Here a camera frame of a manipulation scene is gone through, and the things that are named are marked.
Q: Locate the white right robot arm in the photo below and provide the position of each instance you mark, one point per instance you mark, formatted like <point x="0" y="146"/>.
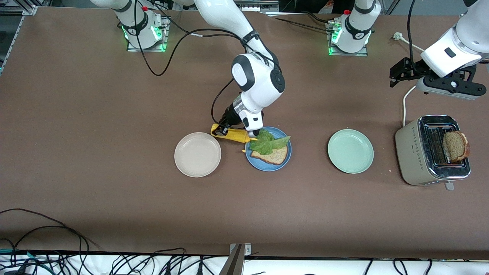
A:
<point x="225" y="15"/>

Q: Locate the green lettuce leaf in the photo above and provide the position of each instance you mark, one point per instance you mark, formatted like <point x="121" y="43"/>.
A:
<point x="267" y="145"/>

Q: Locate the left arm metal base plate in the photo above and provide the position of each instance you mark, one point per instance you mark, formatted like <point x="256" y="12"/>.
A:
<point x="347" y="54"/>

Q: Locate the brown bread slice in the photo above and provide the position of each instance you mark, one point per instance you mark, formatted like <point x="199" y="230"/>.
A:
<point x="275" y="157"/>
<point x="456" y="147"/>

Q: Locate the aluminium table edge bracket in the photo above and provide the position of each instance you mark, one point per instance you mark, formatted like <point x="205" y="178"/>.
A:
<point x="235" y="263"/>

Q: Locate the person in dark clothes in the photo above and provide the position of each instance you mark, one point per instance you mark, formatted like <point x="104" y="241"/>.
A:
<point x="313" y="5"/>

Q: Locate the grey metal box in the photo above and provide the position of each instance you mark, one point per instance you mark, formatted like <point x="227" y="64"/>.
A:
<point x="263" y="5"/>

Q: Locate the black left camera bracket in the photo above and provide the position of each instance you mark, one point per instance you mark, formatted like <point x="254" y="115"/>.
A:
<point x="439" y="81"/>

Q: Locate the pale green plate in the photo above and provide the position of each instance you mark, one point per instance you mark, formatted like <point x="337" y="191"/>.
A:
<point x="350" y="151"/>

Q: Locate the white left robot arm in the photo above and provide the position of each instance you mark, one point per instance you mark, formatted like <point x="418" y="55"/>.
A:
<point x="464" y="42"/>

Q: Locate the blue plate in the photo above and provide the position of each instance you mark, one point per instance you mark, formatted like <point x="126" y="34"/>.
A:
<point x="267" y="168"/>

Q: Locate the yellow mustard squeeze bottle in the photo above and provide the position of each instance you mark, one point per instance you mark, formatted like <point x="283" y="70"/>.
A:
<point x="237" y="136"/>

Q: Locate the beige chrome toaster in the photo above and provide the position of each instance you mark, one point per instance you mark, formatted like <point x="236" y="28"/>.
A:
<point x="410" y="152"/>

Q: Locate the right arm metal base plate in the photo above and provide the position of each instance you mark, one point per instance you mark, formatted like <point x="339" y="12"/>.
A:
<point x="147" y="50"/>

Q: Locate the aluminium frame corner profile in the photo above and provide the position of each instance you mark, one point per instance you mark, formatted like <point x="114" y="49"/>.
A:
<point x="26" y="9"/>

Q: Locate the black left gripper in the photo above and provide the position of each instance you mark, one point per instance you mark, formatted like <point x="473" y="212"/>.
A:
<point x="413" y="67"/>

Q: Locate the beige plate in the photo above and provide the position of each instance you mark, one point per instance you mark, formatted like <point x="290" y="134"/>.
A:
<point x="197" y="154"/>

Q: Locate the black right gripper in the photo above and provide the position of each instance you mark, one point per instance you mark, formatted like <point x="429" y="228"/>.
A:
<point x="230" y="116"/>

